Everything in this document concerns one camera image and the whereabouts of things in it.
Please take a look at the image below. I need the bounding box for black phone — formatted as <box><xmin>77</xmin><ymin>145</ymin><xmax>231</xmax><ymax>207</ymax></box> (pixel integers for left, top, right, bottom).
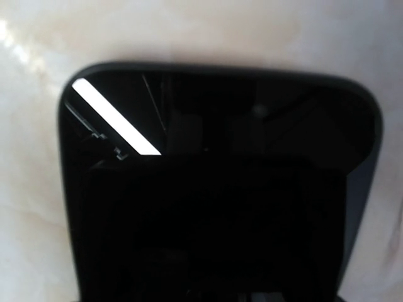
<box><xmin>58</xmin><ymin>62</ymin><xmax>382</xmax><ymax>301</ymax></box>

